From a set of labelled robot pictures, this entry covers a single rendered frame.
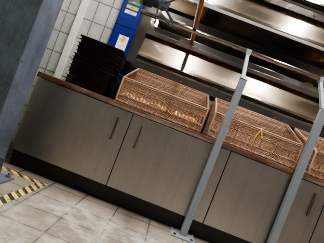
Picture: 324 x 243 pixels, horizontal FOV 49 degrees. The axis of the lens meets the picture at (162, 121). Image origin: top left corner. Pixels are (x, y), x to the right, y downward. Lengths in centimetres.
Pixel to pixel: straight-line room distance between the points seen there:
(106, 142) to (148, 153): 25
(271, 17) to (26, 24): 172
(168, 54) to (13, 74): 125
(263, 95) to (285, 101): 16
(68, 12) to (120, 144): 117
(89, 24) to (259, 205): 171
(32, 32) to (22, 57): 12
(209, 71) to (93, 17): 94
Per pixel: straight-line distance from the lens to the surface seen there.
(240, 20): 258
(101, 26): 272
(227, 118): 201
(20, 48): 176
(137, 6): 269
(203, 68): 262
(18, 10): 180
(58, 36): 279
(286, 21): 280
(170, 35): 266
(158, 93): 212
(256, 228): 219
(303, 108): 275
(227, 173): 209
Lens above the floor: 62
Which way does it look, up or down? 1 degrees down
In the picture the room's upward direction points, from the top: 21 degrees clockwise
